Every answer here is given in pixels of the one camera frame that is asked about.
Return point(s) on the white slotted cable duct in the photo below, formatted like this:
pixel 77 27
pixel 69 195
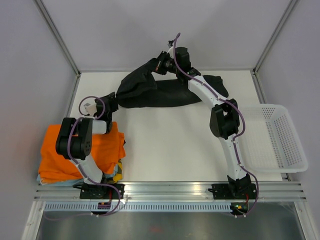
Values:
pixel 139 206

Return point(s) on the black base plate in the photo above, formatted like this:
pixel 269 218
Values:
pixel 221 191
pixel 97 192

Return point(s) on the orange folded garment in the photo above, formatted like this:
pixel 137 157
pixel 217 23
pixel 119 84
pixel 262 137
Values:
pixel 107 150

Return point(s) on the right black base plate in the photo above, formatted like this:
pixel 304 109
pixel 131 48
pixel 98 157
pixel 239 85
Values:
pixel 221 191

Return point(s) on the white perforated plastic basket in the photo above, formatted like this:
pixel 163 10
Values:
pixel 270 143

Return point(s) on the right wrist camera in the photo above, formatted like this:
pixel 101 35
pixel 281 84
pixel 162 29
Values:
pixel 171 48

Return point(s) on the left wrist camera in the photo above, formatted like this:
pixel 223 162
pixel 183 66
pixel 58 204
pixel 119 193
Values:
pixel 90 110

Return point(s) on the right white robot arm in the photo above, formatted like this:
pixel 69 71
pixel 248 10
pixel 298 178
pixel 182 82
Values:
pixel 226 122

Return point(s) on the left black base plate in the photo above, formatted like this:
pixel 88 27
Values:
pixel 97 192

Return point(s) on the aluminium rail beam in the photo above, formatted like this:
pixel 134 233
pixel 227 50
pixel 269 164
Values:
pixel 269 191

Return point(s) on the left aluminium frame post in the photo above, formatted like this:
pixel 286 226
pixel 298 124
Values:
pixel 57 36

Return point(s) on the light blue folded garment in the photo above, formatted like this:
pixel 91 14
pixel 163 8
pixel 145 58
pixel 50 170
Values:
pixel 67 183

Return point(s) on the aluminium frame post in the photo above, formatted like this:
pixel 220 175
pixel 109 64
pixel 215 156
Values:
pixel 275 34
pixel 57 36

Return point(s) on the yellow black patterned garment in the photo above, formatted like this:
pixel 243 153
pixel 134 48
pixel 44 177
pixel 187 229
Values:
pixel 118 172

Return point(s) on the right aluminium frame post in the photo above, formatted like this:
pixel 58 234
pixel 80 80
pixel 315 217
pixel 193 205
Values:
pixel 275 34

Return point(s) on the black trousers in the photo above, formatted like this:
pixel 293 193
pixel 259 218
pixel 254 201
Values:
pixel 139 89

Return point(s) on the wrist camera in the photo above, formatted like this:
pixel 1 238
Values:
pixel 90 110
pixel 171 48

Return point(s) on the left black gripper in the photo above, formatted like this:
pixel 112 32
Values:
pixel 113 102

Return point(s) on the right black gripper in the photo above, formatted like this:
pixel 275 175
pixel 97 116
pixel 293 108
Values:
pixel 163 55

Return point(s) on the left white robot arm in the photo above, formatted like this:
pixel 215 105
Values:
pixel 75 137

